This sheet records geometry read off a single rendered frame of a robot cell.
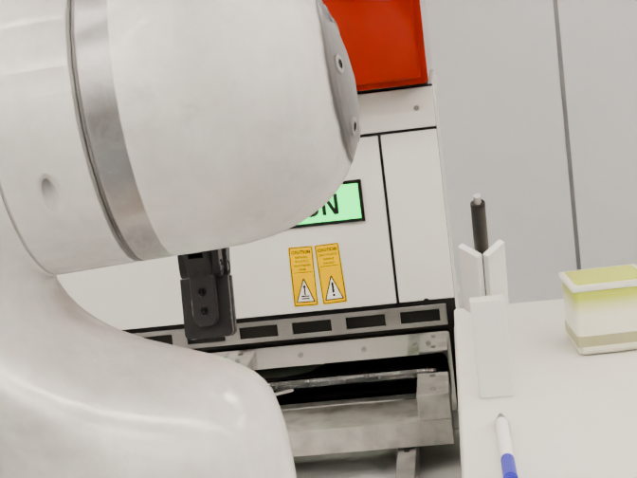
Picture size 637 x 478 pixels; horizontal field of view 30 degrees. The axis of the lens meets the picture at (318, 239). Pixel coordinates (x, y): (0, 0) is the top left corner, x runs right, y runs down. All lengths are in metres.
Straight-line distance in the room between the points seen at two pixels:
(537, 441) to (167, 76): 0.56
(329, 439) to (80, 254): 0.83
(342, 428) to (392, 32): 0.42
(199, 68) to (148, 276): 0.99
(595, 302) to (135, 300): 0.56
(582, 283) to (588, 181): 1.75
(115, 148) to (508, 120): 2.43
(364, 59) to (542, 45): 1.57
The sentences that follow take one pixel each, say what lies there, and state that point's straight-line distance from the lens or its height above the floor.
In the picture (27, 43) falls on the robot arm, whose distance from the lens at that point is 0.45.
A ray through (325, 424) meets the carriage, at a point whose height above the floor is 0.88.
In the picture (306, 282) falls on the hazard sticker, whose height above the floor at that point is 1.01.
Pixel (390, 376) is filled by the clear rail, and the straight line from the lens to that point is 1.37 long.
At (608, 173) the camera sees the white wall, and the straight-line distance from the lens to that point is 2.87.
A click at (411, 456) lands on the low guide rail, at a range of 1.25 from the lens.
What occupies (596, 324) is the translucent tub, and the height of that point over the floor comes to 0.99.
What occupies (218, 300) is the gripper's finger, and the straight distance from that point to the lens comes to 0.78.
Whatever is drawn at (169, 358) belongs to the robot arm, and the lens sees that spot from 0.49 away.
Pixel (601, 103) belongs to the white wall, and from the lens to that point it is 2.85.
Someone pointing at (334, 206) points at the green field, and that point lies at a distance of 1.35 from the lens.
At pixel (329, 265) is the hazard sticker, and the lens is 1.37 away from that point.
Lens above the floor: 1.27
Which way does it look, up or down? 9 degrees down
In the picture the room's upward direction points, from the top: 7 degrees counter-clockwise
